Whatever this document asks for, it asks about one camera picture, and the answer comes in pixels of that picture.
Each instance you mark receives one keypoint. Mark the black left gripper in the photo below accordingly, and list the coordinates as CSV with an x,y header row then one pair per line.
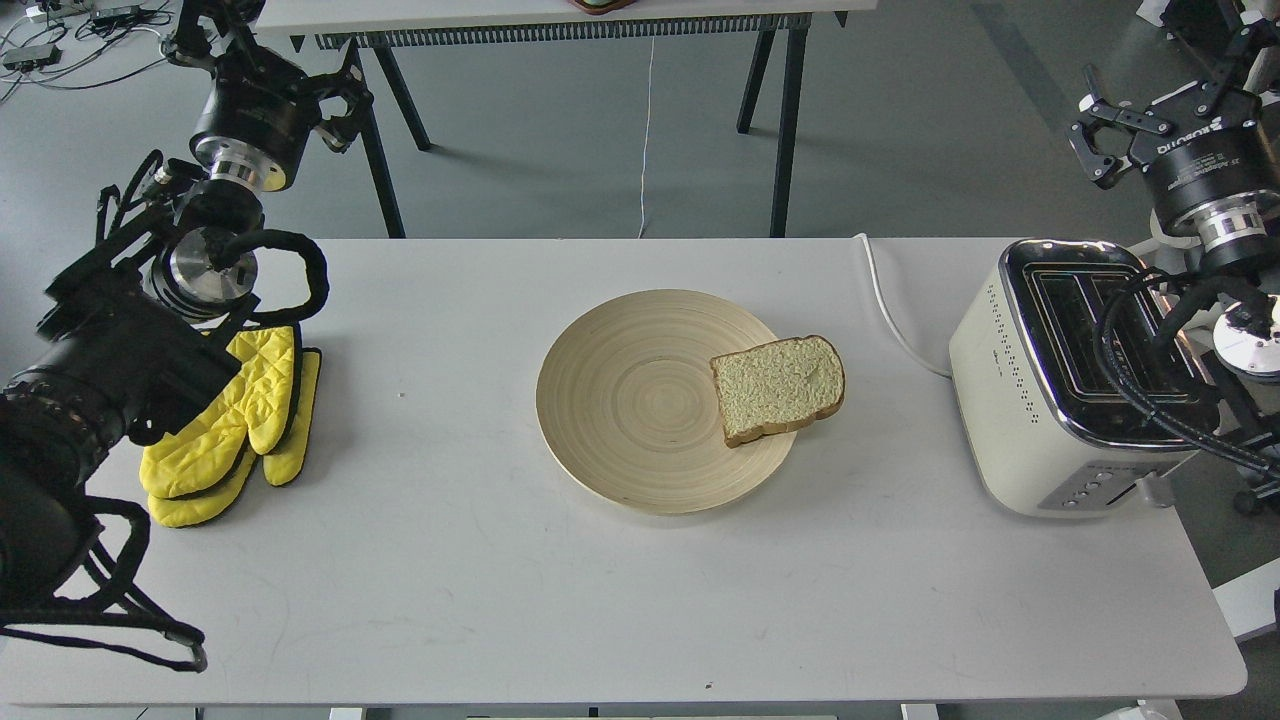
x,y
260,101

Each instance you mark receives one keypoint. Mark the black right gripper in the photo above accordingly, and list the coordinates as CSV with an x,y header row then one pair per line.
x,y
1194,147

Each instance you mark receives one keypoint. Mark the slice of bread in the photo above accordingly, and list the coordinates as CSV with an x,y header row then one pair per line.
x,y
777,388

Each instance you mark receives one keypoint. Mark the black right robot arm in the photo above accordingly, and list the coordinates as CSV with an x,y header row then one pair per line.
x,y
1235,274

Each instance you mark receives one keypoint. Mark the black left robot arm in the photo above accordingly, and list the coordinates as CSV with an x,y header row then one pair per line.
x,y
141,327

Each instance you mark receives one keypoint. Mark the cream two-slot toaster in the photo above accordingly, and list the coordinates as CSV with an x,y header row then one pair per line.
x,y
1050,436

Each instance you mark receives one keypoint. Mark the yellow oven mitt top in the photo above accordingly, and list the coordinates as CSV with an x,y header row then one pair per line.
x,y
253,412

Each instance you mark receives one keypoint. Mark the yellow oven mitt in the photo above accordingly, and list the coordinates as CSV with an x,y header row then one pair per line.
x,y
290,440
253,412

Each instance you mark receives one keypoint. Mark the brown object on background table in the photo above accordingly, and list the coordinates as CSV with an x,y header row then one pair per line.
x,y
600,7

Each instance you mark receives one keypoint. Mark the yellow oven mitt bottom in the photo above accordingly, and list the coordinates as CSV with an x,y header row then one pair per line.
x,y
290,440

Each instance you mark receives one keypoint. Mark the white background table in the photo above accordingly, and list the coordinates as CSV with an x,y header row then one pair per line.
x,y
383,26

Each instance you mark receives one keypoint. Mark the round bamboo plate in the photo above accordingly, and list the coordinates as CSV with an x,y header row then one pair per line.
x,y
627,404

